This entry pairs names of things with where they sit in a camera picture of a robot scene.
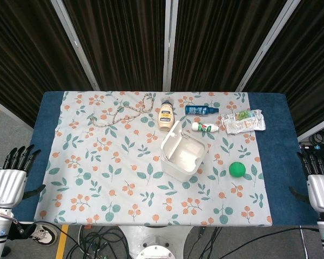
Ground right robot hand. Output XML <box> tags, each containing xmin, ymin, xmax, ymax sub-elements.
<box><xmin>288</xmin><ymin>151</ymin><xmax>324</xmax><ymax>213</ymax></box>

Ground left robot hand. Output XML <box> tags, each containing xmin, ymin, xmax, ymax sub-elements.
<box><xmin>0</xmin><ymin>144</ymin><xmax>46</xmax><ymax>209</ymax></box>

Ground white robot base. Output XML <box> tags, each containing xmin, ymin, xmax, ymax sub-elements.
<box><xmin>117</xmin><ymin>225</ymin><xmax>195</xmax><ymax>259</ymax></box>

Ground white plastic bin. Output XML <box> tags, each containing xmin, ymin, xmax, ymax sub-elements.
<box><xmin>160</xmin><ymin>120</ymin><xmax>207</xmax><ymax>182</ymax></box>

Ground blue table cover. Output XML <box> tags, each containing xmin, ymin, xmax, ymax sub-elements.
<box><xmin>12</xmin><ymin>90</ymin><xmax>320</xmax><ymax>226</ymax></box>

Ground white black sneaker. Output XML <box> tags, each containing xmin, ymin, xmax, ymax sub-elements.
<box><xmin>29</xmin><ymin>223</ymin><xmax>57</xmax><ymax>246</ymax></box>

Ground green ball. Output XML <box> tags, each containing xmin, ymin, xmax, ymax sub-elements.
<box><xmin>228</xmin><ymin>161</ymin><xmax>247</xmax><ymax>179</ymax></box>

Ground crumpled clear snack packet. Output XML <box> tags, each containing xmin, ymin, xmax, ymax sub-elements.
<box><xmin>221</xmin><ymin>108</ymin><xmax>266</xmax><ymax>134</ymax></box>

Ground white green tube bottle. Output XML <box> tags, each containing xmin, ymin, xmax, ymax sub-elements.
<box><xmin>191</xmin><ymin>121</ymin><xmax>220</xmax><ymax>133</ymax></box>

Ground blue spray bottle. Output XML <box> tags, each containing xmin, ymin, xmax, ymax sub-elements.
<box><xmin>185</xmin><ymin>105</ymin><xmax>219</xmax><ymax>116</ymax></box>

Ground floral patterned tablecloth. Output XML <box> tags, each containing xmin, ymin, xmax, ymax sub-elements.
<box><xmin>33</xmin><ymin>91</ymin><xmax>273</xmax><ymax>226</ymax></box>

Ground beige mayonnaise squeeze bottle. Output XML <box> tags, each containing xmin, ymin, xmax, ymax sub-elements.
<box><xmin>158</xmin><ymin>99</ymin><xmax>177</xmax><ymax>132</ymax></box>

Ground dark folding screen partition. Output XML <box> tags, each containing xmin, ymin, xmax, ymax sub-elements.
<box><xmin>0</xmin><ymin>0</ymin><xmax>324</xmax><ymax>138</ymax></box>

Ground cables and power strip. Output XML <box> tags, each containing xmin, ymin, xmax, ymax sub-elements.
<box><xmin>299</xmin><ymin>125</ymin><xmax>324</xmax><ymax>153</ymax></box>

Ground black floor cables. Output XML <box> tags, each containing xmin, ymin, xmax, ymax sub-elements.
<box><xmin>63</xmin><ymin>225</ymin><xmax>141</xmax><ymax>259</ymax></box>

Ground braided multicolour rope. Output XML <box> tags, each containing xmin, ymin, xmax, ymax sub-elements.
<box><xmin>89</xmin><ymin>93</ymin><xmax>155</xmax><ymax>128</ymax></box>

